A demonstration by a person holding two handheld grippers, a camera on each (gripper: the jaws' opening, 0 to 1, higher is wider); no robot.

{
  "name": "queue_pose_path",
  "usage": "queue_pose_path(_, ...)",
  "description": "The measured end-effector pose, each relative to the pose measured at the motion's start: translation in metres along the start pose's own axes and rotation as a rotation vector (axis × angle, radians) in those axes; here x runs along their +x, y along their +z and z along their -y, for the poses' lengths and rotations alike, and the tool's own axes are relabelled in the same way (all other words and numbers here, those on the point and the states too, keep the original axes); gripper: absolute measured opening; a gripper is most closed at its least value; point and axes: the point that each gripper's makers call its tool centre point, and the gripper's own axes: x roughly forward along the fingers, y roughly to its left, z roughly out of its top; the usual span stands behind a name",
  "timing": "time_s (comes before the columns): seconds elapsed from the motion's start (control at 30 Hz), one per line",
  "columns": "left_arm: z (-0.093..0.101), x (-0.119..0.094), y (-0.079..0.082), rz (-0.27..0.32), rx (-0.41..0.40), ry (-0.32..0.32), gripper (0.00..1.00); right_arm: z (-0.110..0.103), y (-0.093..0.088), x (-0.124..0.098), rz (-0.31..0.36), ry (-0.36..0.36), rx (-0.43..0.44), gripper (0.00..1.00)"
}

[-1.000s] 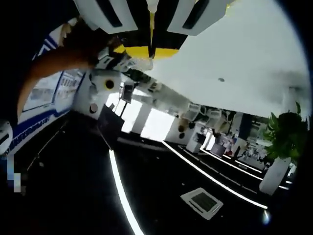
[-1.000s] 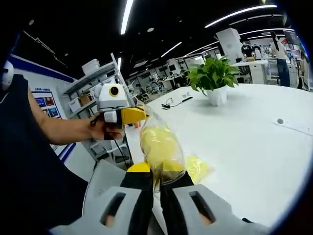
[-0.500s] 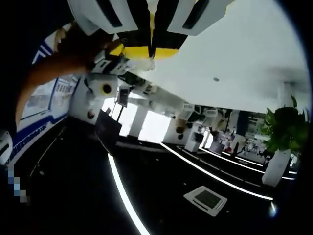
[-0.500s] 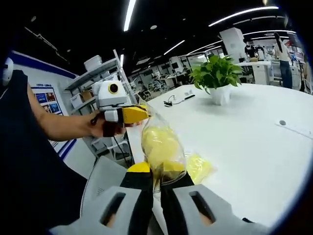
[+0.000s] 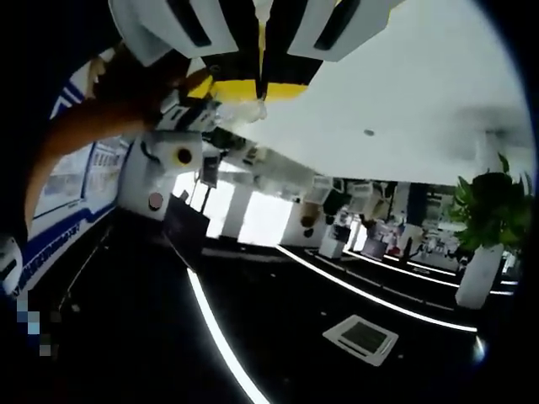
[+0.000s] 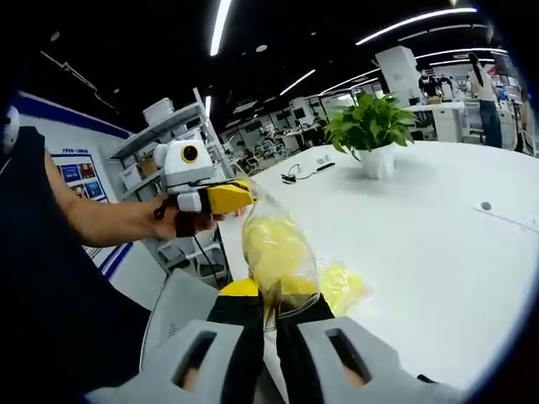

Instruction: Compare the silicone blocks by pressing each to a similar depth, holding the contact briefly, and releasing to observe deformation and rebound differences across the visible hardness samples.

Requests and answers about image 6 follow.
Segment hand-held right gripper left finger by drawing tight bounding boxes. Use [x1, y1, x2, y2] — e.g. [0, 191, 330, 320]
[83, 277, 265, 404]

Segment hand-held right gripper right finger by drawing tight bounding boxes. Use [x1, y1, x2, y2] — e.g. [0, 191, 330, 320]
[275, 294, 468, 404]

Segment bagged round yellow silicone block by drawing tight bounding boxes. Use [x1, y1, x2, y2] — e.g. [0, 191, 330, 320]
[240, 176, 322, 333]

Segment person's left hand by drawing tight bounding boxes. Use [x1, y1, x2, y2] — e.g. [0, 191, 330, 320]
[147, 198, 223, 242]

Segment brown cardboard box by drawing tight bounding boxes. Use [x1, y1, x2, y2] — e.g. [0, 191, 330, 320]
[136, 157, 159, 178]

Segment grey metal shelf rack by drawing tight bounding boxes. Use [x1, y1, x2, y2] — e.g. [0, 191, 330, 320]
[109, 87, 233, 290]

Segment white storage bin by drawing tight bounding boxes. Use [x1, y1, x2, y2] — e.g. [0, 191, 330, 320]
[120, 163, 142, 191]

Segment light grey chair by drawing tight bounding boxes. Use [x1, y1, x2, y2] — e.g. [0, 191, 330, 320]
[141, 268, 222, 375]

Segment white ceiling light strip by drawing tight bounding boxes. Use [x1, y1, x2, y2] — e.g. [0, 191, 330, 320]
[355, 7, 479, 46]
[277, 69, 317, 97]
[209, 0, 233, 57]

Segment green plant in white pot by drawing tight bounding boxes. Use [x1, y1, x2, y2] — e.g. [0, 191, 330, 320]
[324, 91, 419, 180]

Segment white worn device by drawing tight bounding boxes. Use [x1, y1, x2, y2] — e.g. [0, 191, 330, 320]
[0, 104, 21, 153]

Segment white office desk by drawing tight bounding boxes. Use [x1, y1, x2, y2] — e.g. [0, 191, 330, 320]
[402, 100, 485, 144]

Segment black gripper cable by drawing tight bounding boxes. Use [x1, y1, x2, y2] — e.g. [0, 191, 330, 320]
[192, 233, 232, 292]

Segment blue-bordered wall poster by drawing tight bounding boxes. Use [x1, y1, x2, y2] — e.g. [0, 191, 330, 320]
[16, 90, 136, 281]

